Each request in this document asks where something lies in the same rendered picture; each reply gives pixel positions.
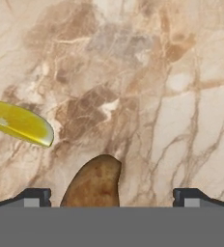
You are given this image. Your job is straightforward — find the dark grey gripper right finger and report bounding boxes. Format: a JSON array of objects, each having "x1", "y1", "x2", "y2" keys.
[{"x1": 172, "y1": 187, "x2": 224, "y2": 208}]

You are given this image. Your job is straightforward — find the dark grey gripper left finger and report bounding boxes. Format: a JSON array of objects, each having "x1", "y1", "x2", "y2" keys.
[{"x1": 0, "y1": 187, "x2": 52, "y2": 208}]

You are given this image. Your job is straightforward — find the brown potato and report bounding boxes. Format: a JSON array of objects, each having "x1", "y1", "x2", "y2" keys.
[{"x1": 59, "y1": 153, "x2": 123, "y2": 208}]

